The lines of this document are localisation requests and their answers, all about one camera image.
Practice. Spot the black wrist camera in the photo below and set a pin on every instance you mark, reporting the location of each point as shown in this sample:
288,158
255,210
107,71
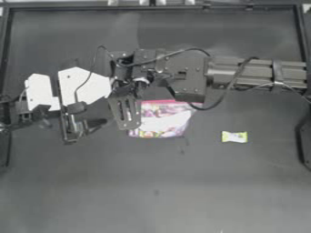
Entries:
76,108

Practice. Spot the black table frame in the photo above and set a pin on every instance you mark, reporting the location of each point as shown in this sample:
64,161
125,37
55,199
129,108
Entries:
121,7

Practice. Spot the clear bag with pink zip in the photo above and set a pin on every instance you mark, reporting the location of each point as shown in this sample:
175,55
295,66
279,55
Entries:
165,121

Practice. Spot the green white candy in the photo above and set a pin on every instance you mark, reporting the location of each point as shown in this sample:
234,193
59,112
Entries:
234,137

